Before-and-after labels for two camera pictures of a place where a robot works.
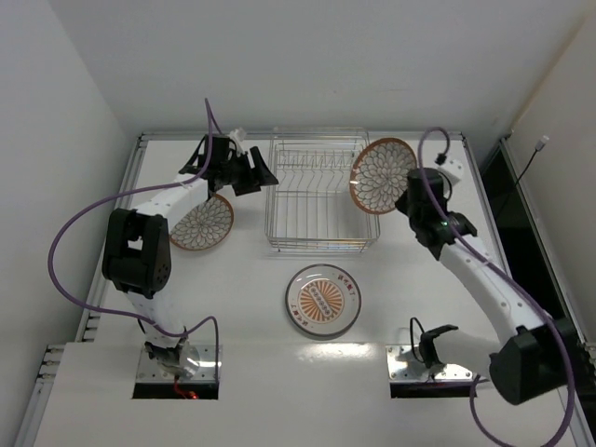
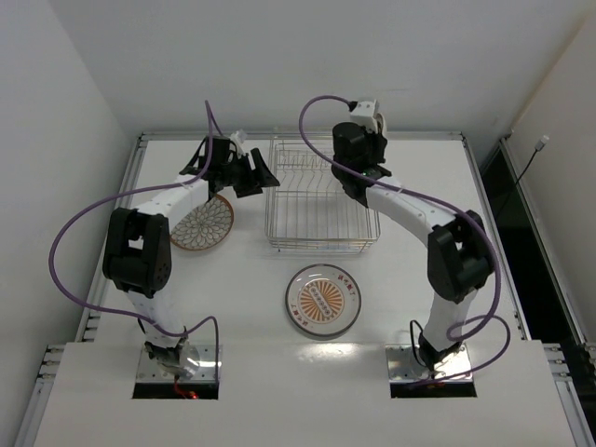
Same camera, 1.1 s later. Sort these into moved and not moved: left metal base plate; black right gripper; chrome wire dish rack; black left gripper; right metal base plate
Moved: black right gripper
Not moved: right metal base plate; black left gripper; chrome wire dish rack; left metal base plate
